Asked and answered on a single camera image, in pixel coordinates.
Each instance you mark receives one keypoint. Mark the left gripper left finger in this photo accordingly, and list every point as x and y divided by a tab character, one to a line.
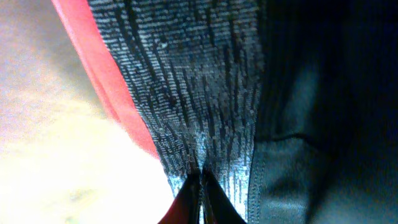
185	207

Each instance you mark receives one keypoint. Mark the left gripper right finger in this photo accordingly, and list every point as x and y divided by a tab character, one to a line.
217	207

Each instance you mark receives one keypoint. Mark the black pants red waistband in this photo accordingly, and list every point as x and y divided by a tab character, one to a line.
291	105

